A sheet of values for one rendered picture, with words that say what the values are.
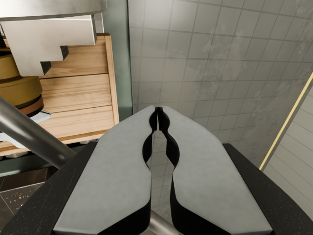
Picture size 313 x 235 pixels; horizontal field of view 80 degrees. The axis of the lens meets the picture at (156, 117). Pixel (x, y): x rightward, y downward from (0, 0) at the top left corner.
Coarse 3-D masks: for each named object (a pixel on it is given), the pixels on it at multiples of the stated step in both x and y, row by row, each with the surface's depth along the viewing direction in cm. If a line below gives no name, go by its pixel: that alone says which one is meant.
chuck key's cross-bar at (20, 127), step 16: (0, 96) 9; (0, 112) 8; (16, 112) 9; (0, 128) 9; (16, 128) 9; (32, 128) 9; (32, 144) 9; (48, 144) 10; (64, 144) 10; (48, 160) 10; (64, 160) 10; (160, 224) 14
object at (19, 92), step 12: (0, 48) 28; (0, 60) 24; (12, 60) 25; (0, 72) 25; (12, 72) 25; (0, 84) 24; (12, 84) 25; (24, 84) 26; (36, 84) 28; (12, 96) 26; (24, 96) 27; (36, 96) 28; (24, 108) 28; (36, 108) 29
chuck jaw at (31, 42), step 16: (80, 16) 24; (16, 32) 23; (32, 32) 23; (48, 32) 24; (64, 32) 24; (80, 32) 24; (16, 48) 24; (32, 48) 24; (48, 48) 25; (64, 48) 27; (16, 64) 25; (32, 64) 25; (48, 64) 28
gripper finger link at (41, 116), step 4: (40, 112) 31; (44, 112) 32; (36, 116) 30; (40, 116) 31; (44, 116) 31; (48, 116) 32; (36, 120) 30; (40, 120) 31; (44, 120) 31; (0, 136) 29; (4, 136) 29; (8, 136) 30; (0, 140) 30; (4, 140) 30; (8, 140) 30; (12, 140) 30; (16, 144) 31; (20, 144) 31
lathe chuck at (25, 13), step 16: (0, 0) 13; (16, 0) 13; (32, 0) 14; (48, 0) 15; (64, 0) 16; (80, 0) 18; (96, 0) 20; (0, 16) 13; (16, 16) 14; (32, 16) 15; (48, 16) 16; (64, 16) 17
